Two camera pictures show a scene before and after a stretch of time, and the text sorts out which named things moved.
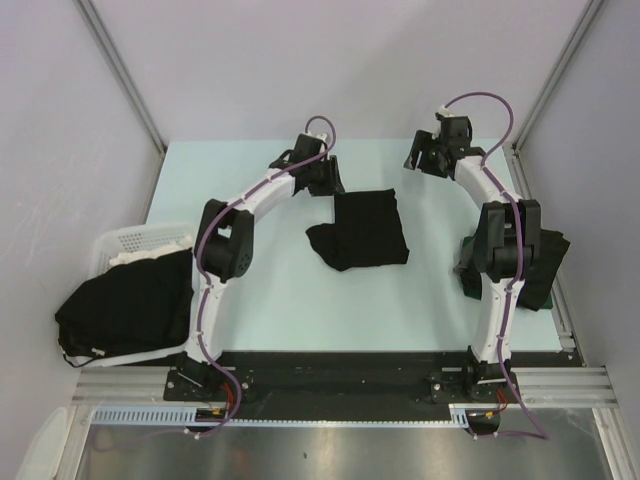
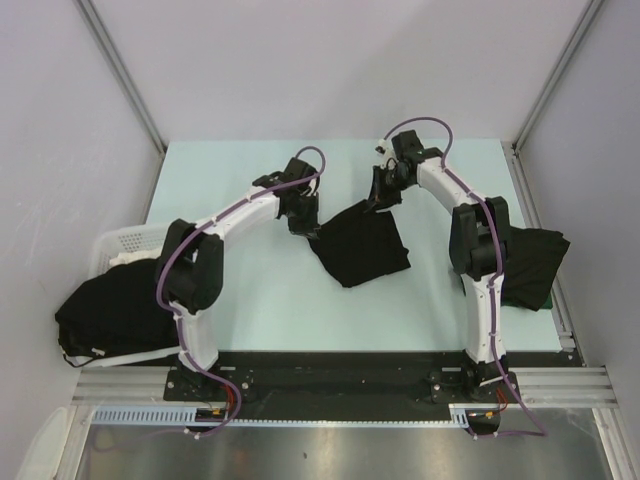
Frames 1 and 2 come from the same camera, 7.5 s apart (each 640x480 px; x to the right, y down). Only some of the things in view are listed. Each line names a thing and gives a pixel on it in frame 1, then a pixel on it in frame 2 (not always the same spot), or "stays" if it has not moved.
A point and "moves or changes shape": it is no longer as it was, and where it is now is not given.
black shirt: [137, 306] stays
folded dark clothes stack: [545, 261] stays
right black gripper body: [431, 147] → [390, 184]
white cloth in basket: [185, 243] stays
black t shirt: [366, 230] moves or changes shape
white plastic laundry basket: [120, 240] stays
